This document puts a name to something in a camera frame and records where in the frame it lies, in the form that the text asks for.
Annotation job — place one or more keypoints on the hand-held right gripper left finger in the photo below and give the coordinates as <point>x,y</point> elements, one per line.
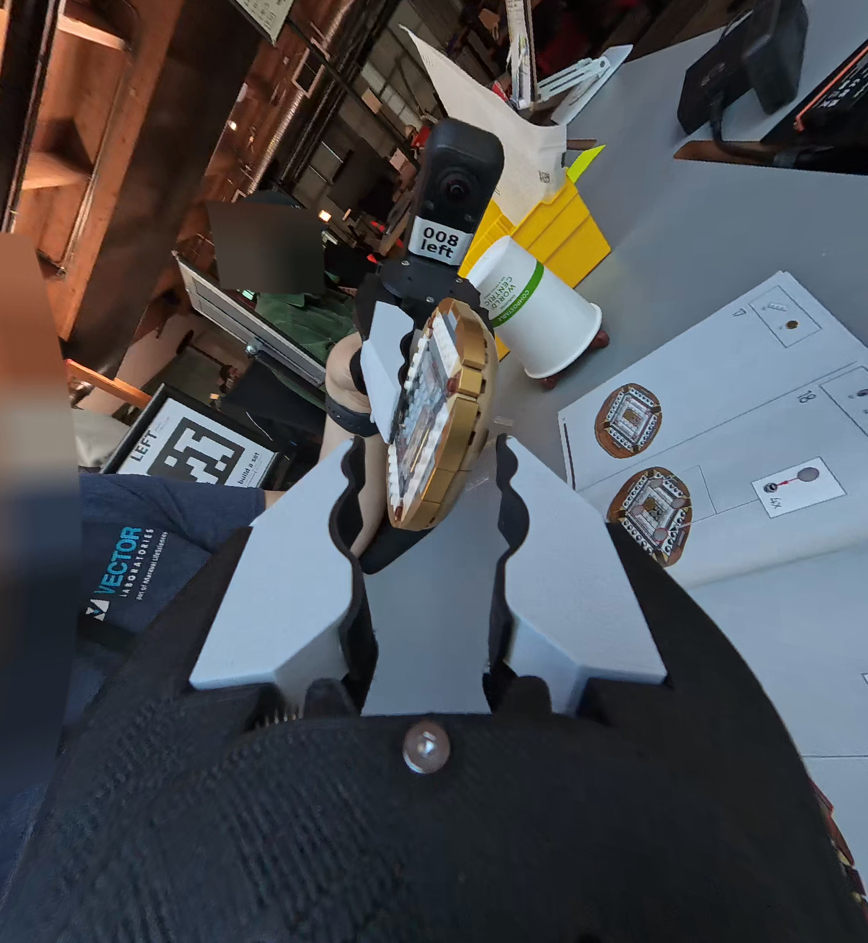
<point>272,597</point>

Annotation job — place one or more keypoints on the black wrist band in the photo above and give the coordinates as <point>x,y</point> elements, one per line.
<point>349,421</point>

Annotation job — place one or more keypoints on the round gold lego base model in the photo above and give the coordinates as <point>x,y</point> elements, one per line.
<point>463,412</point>

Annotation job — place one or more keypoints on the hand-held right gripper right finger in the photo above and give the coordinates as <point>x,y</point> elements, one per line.
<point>574,597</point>

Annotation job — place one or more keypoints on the pale green paper note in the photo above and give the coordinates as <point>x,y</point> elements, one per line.
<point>264,15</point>

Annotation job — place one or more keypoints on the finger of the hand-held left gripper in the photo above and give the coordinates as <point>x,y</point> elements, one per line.
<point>384,361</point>

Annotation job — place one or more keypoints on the black battery orange label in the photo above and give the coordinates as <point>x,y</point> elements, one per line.
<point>854,81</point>

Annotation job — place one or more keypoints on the yellow green paper slip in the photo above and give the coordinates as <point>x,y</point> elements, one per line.
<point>583,162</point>

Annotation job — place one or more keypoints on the framed black white marker sign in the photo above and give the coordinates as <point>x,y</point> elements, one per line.
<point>191,442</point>

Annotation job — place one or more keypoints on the white paper bag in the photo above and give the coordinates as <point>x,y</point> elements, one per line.
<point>493,132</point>

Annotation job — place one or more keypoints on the lego instruction booklet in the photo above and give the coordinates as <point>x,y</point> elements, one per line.
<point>773,442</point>

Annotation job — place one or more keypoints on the black steel column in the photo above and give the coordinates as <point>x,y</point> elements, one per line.
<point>18,110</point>

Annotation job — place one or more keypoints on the person's left hand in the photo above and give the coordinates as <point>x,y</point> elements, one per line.
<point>340,376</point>

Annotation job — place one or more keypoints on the black wrist rest pad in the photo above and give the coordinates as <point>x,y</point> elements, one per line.
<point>397,549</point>

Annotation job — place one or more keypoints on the grey metal panel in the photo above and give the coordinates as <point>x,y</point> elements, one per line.
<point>242,317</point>

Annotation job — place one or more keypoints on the white paper cup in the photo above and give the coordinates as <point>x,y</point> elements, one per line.
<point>544,317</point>

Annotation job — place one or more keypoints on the person's blue sweater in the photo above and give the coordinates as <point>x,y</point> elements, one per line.
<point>169,545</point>

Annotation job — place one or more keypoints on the black power adapter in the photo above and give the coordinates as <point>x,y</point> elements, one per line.
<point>743,66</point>

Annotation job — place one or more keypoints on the brown lego piece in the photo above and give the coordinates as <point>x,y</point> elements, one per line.
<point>550,381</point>
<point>600,339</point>

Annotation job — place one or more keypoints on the person's left forearm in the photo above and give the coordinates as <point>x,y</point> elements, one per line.
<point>368,501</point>

